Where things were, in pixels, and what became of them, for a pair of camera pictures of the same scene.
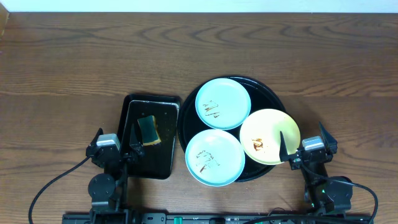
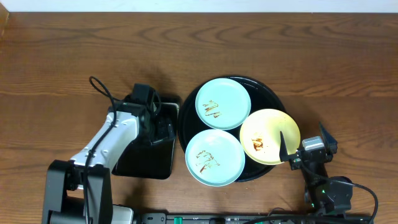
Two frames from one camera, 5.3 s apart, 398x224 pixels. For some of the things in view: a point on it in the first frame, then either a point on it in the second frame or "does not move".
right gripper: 295,158 does not move
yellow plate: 260,135 does not move
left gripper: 116,158 -> 168,131
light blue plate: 222,104 does not move
